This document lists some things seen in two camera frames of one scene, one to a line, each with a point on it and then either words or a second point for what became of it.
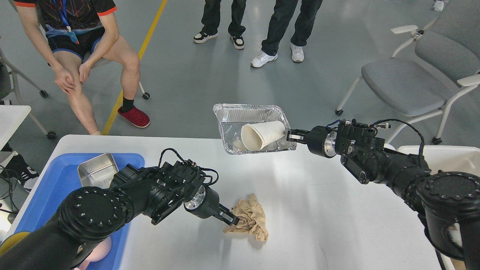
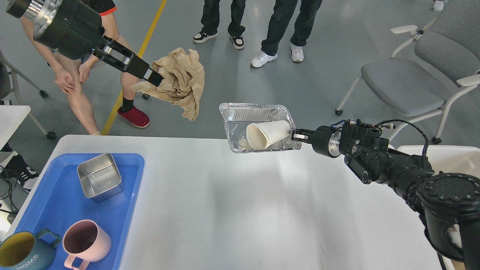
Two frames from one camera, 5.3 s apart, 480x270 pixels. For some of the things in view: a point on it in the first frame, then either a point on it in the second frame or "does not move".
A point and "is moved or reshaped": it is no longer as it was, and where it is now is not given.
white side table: (11, 116) does not move
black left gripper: (205, 204) to (73, 29)
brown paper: (252, 218) to (183, 77)
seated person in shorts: (74, 35) does not move
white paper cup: (256, 135) does not move
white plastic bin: (465, 159) does not move
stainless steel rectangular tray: (98, 171) does not move
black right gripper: (320, 140) does not move
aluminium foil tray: (230, 118) is moved or reshaped
